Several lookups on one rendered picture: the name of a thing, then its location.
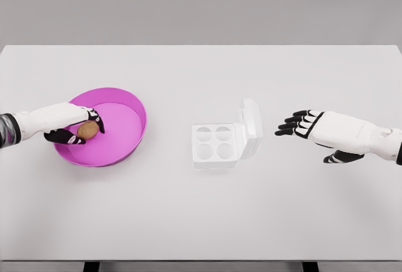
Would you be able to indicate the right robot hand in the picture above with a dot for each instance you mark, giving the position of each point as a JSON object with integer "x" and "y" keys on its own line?
{"x": 333, "y": 129}

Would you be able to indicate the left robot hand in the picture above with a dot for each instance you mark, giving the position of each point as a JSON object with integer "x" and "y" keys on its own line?
{"x": 59, "y": 115}

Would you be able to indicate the brown egg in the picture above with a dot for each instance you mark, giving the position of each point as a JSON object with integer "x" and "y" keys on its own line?
{"x": 87, "y": 130}

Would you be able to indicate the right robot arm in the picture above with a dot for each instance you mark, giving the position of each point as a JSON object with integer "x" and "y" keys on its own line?
{"x": 384, "y": 143}

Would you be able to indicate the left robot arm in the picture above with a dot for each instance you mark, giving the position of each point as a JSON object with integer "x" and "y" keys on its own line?
{"x": 17, "y": 127}

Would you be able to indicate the clear plastic egg box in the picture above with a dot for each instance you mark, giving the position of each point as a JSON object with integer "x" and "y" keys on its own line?
{"x": 220, "y": 140}

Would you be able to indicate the pink round tray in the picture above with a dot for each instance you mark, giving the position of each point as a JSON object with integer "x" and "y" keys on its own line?
{"x": 122, "y": 127}

